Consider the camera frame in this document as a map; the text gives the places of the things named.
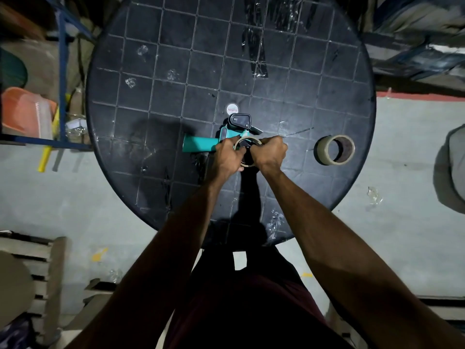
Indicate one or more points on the person's left hand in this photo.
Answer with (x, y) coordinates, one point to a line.
(227, 159)

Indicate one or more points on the person's right hand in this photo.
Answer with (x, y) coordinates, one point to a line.
(270, 156)

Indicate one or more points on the person's left fingers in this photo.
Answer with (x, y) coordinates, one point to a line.
(238, 145)

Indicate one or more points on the person's right fingers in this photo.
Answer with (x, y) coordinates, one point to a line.
(258, 148)

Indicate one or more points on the clear tape roll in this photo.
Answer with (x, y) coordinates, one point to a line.
(247, 150)

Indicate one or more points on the teal tape dispenser gun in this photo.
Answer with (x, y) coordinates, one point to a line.
(212, 139)

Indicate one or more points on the person's left forearm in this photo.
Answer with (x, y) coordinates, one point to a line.
(152, 272)

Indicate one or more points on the person's right forearm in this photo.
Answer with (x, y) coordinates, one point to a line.
(348, 265)

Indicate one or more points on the round black grid table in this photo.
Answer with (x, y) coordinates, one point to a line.
(229, 116)

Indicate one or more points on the small round white sticker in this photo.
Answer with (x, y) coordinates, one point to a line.
(231, 108)

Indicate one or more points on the beige tape roll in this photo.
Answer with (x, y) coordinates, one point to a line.
(335, 149)

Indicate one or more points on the crumpled clear tape scrap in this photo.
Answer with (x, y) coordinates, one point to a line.
(374, 195)

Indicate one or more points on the person's dark red shorts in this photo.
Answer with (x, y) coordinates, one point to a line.
(247, 301)

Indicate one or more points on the yellow tube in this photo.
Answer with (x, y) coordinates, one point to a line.
(51, 141)

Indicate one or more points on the blue metal shelf rack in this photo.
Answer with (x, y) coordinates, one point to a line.
(61, 76)

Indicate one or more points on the orange plastic container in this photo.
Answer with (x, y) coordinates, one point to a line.
(25, 112)

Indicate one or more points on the green round object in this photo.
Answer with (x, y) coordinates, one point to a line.
(12, 69)

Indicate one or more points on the wooden pallet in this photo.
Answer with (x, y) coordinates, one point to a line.
(36, 283)

